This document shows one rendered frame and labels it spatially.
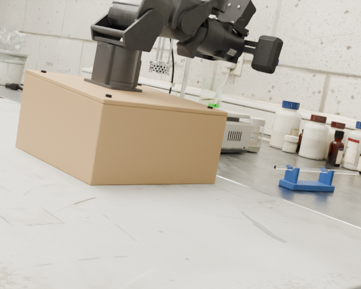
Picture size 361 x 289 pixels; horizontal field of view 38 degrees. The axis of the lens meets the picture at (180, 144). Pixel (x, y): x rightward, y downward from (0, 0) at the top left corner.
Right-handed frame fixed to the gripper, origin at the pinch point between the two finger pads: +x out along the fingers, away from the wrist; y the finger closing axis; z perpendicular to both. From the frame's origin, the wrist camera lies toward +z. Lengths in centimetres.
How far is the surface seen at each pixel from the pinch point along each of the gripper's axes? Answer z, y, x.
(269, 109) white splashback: -8, 25, 55
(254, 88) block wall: -2, 36, 60
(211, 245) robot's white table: -23, -32, -43
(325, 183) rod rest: -18.3, -21.6, 1.9
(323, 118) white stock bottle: -6.8, -0.2, 38.8
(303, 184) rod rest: -19.1, -20.5, -4.0
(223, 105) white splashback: -11, 43, 57
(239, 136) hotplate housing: -16.0, 5.0, 12.8
